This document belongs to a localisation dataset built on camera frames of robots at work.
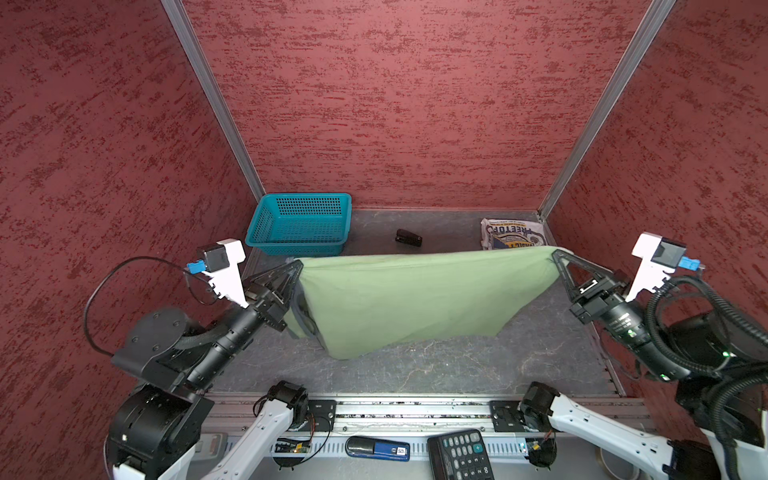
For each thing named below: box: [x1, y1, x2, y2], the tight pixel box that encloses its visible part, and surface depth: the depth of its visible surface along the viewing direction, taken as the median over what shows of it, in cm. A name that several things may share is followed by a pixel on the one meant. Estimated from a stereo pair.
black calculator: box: [427, 429, 495, 480], surface depth 69 cm
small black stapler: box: [395, 229, 423, 247], surface depth 113 cm
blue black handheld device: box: [345, 436, 411, 462], surface depth 68 cm
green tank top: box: [286, 247, 564, 359], surface depth 51 cm
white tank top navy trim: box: [480, 218, 548, 250], surface depth 112 cm
